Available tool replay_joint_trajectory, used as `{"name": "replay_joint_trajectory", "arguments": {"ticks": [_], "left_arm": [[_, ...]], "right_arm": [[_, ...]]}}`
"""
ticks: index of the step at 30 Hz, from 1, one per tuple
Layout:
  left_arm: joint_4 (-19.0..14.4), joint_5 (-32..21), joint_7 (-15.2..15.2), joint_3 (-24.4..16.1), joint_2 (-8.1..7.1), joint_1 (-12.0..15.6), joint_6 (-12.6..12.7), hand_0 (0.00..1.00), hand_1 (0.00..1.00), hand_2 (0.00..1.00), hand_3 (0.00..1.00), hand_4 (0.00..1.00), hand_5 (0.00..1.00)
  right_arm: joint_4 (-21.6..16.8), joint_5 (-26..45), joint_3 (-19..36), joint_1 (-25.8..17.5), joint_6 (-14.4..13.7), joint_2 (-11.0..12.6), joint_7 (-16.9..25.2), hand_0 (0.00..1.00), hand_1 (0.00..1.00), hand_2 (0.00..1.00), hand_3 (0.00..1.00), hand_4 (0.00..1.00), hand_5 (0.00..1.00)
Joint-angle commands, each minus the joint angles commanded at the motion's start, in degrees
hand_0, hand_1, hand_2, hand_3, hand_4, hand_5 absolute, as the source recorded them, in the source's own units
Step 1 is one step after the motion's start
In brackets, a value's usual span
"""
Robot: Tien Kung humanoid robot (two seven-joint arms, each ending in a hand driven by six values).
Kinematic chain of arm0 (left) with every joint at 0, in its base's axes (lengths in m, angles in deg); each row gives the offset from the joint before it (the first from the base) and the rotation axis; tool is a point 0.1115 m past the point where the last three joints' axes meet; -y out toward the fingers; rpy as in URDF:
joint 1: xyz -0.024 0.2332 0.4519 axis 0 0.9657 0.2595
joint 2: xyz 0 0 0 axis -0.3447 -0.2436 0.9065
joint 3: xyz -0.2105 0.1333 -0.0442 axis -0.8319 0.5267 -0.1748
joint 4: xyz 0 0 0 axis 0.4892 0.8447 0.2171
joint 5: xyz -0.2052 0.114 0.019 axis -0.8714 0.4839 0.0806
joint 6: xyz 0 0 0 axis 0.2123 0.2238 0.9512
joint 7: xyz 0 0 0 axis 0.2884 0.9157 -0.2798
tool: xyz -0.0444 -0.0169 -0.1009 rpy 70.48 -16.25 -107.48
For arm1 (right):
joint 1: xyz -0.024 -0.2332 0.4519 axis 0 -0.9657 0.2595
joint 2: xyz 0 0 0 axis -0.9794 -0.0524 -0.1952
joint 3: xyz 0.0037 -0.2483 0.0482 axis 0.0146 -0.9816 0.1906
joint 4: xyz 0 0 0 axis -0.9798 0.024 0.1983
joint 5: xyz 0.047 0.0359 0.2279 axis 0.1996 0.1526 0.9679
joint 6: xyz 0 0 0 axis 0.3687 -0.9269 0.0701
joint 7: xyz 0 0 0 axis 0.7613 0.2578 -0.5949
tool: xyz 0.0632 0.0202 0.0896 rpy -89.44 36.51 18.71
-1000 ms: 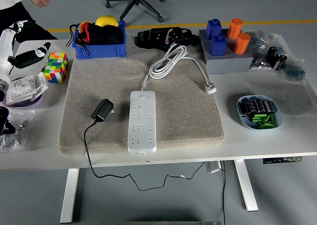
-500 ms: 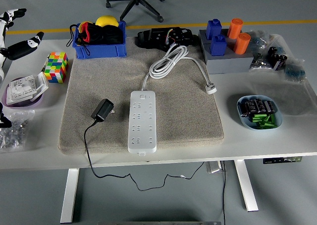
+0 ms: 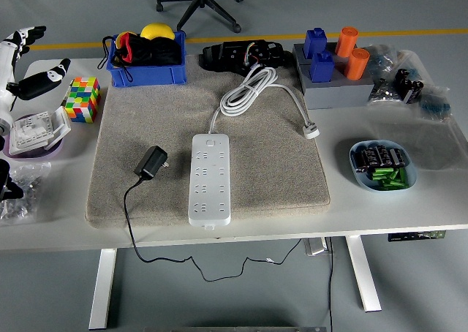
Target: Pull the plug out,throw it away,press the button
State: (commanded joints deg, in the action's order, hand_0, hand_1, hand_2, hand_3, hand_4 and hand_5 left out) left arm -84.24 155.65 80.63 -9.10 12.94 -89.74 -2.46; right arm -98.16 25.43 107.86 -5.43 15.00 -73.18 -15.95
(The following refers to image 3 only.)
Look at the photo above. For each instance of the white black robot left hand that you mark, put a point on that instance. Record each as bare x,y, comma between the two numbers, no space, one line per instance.
7,76

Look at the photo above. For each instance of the white power strip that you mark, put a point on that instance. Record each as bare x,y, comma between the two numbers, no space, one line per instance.
215,207

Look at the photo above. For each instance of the multicolour puzzle cube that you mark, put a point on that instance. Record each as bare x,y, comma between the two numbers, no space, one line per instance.
82,101

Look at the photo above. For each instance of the purple dish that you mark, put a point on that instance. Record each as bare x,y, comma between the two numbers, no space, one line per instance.
36,154

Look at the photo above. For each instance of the clear bag of screws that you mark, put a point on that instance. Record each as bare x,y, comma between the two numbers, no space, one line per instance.
22,200

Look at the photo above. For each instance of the blue plastic bin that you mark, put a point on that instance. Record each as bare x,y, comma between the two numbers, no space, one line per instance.
146,77

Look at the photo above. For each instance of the yellow ball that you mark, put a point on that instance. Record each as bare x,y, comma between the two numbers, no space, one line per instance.
157,30

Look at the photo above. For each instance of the black electronic device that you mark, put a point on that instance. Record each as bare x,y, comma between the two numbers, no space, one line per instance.
234,54

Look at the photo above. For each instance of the white table leg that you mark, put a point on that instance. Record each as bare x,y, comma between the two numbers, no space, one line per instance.
102,291
363,273

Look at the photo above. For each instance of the grey-brown mat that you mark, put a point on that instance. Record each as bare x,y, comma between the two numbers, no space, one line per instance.
274,171

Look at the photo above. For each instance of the blue block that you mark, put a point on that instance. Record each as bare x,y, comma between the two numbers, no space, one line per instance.
315,43
321,68

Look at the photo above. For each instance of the grey block base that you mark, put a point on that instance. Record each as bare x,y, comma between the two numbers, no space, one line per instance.
340,94

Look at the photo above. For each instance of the orange cylinder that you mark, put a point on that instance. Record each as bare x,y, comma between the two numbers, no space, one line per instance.
357,64
346,41

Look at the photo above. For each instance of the clear bag of blue parts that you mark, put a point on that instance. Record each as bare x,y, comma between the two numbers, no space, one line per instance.
382,59
435,107

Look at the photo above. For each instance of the clear bag of dark parts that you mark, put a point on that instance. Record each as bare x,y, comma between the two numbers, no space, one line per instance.
384,90

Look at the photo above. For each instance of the black capacitors pile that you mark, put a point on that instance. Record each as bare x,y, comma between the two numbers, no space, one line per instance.
380,156

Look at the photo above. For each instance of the green batteries pile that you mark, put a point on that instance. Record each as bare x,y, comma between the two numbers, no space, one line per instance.
389,180

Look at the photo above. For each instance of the clear bag of black capacitors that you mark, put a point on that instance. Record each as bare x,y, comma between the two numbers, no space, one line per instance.
409,85

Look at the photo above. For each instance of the light blue dish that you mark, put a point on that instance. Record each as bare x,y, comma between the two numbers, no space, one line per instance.
411,174

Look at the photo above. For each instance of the large empty clear bag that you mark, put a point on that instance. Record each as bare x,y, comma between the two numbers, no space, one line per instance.
420,142

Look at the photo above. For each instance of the black table control panel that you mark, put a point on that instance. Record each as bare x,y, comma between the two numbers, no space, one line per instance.
417,235

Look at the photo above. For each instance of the white wall socket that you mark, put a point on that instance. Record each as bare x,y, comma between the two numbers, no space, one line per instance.
29,134

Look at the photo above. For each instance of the grey metal bracket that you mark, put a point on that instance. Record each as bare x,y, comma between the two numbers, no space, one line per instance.
315,246

